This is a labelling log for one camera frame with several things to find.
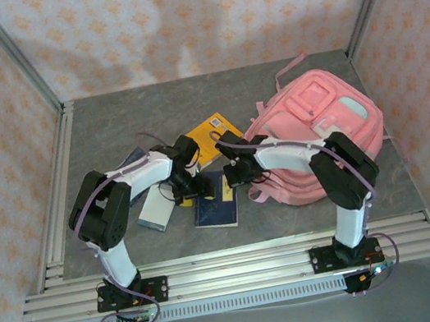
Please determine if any dark blue book yellow label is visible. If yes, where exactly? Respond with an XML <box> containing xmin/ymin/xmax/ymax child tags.
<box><xmin>185</xmin><ymin>165</ymin><xmax>244</xmax><ymax>234</ymax></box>

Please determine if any white book blue edge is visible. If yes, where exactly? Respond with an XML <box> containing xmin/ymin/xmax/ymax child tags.
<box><xmin>131</xmin><ymin>181</ymin><xmax>178</xmax><ymax>237</ymax></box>

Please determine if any blue book white lettering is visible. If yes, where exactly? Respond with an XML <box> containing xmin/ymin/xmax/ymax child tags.
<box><xmin>115</xmin><ymin>145</ymin><xmax>157</xmax><ymax>208</ymax></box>

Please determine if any pink backpack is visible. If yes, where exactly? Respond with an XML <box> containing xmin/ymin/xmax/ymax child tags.
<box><xmin>225</xmin><ymin>37</ymin><xmax>412</xmax><ymax>216</ymax></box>

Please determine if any black base connector board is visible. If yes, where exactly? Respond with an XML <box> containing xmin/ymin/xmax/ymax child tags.
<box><xmin>115</xmin><ymin>304</ymin><xmax>161</xmax><ymax>322</ymax></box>
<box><xmin>341</xmin><ymin>261</ymin><xmax>397</xmax><ymax>298</ymax></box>

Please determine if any thin black right gripper cable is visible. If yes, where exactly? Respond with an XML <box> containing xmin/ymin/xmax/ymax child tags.
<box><xmin>249</xmin><ymin>169</ymin><xmax>276</xmax><ymax>188</ymax></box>

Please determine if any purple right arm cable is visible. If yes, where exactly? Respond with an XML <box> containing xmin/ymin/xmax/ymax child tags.
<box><xmin>209</xmin><ymin>100</ymin><xmax>408</xmax><ymax>316</ymax></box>

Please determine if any aluminium front rail beam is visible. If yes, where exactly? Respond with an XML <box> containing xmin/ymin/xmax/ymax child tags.
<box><xmin>13</xmin><ymin>208</ymin><xmax>430</xmax><ymax>322</ymax></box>

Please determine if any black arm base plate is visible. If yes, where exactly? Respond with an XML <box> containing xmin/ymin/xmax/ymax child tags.
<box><xmin>94</xmin><ymin>275</ymin><xmax>172</xmax><ymax>315</ymax></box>
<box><xmin>308</xmin><ymin>235</ymin><xmax>386</xmax><ymax>276</ymax></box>

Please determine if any white slotted cable duct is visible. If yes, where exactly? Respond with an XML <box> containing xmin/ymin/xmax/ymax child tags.
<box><xmin>71</xmin><ymin>273</ymin><xmax>350</xmax><ymax>322</ymax></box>

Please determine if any aluminium side rail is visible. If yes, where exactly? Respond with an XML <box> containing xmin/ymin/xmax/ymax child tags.
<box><xmin>6</xmin><ymin>100</ymin><xmax>107</xmax><ymax>296</ymax></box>

